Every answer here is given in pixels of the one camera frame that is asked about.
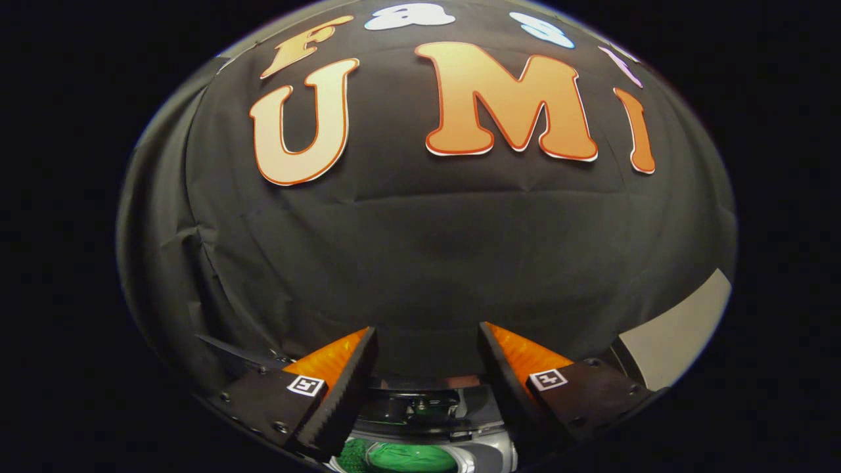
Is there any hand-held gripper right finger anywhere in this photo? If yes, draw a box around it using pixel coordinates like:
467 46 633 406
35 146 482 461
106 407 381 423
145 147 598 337
478 322 658 455

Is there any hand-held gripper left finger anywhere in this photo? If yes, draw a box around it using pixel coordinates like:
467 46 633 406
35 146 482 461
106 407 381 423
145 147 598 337
197 327 380 462

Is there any dark washing machine lid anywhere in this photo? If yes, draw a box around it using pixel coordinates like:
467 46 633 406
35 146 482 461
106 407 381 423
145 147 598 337
369 373 501 434

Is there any small grey washing machine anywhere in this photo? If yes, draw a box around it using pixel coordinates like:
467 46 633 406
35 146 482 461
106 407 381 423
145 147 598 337
325 373 526 473

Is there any green polo shirt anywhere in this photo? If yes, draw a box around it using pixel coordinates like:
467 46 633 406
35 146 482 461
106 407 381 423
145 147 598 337
338 437 461 473

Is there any black backdrop cloth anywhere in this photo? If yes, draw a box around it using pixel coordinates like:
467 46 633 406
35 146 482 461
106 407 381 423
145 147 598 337
117 0 737 408

